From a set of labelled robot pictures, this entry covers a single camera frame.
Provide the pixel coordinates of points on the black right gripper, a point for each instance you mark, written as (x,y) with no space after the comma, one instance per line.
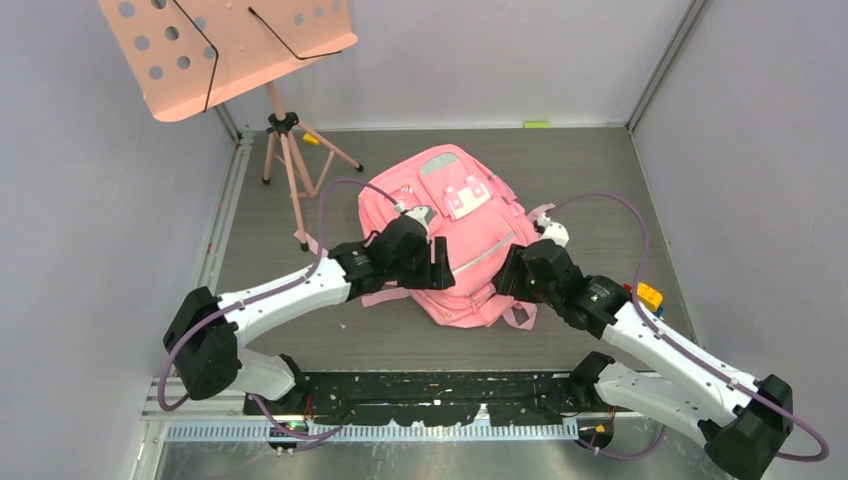
(512,264)

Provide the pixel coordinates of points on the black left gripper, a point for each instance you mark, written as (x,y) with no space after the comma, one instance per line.
(440,275)

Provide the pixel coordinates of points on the pink student backpack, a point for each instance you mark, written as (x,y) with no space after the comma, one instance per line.
(479,215)

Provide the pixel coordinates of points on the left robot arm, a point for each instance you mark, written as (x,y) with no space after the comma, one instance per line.
(207,340)

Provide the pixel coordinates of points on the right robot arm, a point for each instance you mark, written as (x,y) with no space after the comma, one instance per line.
(740,421)

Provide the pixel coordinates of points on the colourful toy train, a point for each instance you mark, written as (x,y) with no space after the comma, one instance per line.
(645,299)

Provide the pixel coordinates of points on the pink music stand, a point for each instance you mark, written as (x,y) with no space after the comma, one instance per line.
(190,56)

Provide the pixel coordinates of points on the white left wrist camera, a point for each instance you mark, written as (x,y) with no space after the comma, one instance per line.
(423,214)

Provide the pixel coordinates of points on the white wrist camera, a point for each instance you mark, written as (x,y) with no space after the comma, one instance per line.
(549,229)
(423,214)

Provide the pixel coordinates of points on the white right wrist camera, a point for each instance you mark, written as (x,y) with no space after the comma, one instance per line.
(549,229)

